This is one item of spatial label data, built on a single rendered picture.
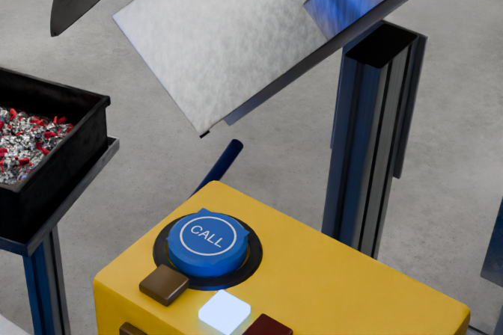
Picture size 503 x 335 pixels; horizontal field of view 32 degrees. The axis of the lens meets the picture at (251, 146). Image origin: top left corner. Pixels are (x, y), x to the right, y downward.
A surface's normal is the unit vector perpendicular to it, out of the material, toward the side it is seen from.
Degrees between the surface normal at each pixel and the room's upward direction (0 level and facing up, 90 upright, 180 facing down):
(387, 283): 0
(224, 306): 0
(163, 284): 0
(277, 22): 55
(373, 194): 90
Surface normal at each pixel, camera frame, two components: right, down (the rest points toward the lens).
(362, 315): 0.04, -0.79
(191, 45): 0.03, 0.04
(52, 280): 0.94, 0.25
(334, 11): -0.69, 0.54
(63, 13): -0.62, -0.50
